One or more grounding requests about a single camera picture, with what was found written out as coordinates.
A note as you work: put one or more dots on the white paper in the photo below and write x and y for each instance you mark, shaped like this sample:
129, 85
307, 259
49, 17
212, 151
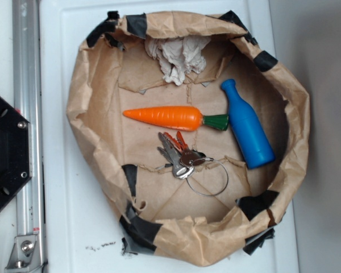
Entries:
178, 56

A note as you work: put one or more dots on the orange plastic toy carrot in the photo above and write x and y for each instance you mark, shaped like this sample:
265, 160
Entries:
187, 118

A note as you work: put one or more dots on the bunch of keys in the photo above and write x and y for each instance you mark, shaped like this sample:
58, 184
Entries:
182, 158

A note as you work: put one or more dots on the brown paper bag basket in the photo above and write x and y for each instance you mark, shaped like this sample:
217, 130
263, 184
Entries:
223, 206

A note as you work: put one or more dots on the blue plastic toy bottle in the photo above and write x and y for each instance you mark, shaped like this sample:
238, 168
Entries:
247, 128

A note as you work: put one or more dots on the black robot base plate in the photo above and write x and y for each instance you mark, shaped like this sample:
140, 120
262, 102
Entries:
15, 169

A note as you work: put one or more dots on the aluminium extrusion rail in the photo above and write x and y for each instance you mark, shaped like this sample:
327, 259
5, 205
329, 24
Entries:
27, 98

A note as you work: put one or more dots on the metal corner bracket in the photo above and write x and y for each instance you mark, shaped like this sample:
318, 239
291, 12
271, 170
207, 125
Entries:
27, 255

